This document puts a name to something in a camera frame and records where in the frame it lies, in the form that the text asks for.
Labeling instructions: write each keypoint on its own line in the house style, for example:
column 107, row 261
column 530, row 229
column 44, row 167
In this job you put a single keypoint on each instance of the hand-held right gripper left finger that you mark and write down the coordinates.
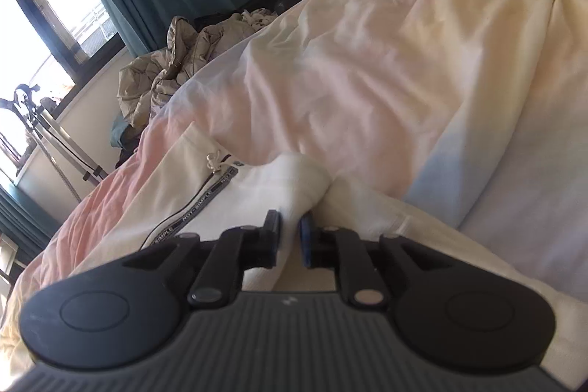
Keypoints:
column 274, row 231

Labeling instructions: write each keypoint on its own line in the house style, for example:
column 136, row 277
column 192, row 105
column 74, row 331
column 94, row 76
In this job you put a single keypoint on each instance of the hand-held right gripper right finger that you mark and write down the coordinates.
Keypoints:
column 304, row 238

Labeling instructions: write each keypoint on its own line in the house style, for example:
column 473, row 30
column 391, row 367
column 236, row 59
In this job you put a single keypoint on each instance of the pastel tie-dye duvet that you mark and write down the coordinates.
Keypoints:
column 390, row 66

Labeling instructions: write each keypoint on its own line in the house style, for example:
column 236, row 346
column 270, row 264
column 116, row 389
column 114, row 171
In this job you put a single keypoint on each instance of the beige puffer jacket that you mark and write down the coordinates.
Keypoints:
column 183, row 56

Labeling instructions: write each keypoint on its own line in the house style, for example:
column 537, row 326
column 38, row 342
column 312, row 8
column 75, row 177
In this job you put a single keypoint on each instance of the metal stand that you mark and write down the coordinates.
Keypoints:
column 59, row 153

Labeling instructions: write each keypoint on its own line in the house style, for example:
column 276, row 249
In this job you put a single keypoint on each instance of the ornate dark chair back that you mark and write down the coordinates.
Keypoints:
column 20, row 121

